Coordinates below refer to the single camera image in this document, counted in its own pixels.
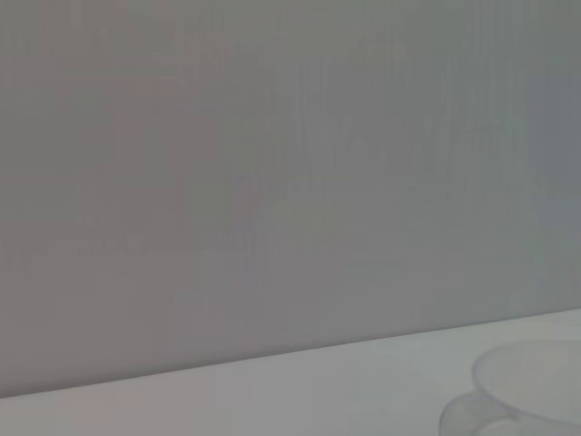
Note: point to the clear plastic measuring cup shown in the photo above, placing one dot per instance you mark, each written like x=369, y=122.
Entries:
x=535, y=381

